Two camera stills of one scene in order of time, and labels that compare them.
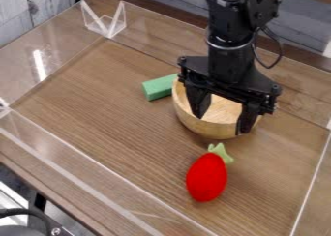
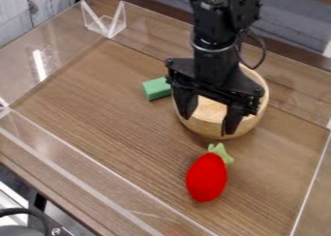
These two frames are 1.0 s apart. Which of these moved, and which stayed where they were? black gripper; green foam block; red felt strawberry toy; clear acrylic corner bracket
Moved: black gripper
Stayed: green foam block; red felt strawberry toy; clear acrylic corner bracket
